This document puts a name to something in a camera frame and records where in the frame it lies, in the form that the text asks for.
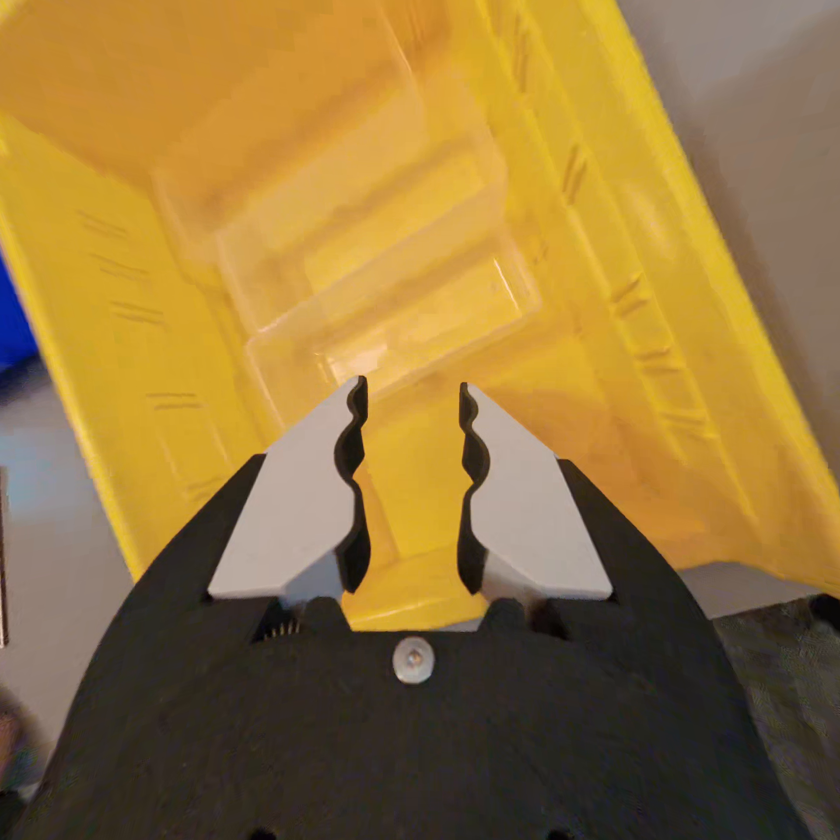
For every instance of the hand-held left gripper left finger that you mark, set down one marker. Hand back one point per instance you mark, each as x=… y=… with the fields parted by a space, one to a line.
x=289 y=518

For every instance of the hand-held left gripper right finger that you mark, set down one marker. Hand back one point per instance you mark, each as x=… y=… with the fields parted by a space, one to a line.
x=538 y=525

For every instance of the pile of clear drawers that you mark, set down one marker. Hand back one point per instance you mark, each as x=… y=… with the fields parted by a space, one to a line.
x=367 y=262

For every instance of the yellow plastic bin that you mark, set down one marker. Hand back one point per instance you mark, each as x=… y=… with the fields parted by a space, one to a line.
x=131 y=295

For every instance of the grey desk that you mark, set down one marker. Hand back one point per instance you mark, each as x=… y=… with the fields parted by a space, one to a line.
x=761 y=131

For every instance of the person's dark knit sweater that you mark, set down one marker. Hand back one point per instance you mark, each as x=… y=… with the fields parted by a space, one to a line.
x=774 y=689

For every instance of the blue plastic bin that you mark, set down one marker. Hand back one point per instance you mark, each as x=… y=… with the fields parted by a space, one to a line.
x=13 y=321

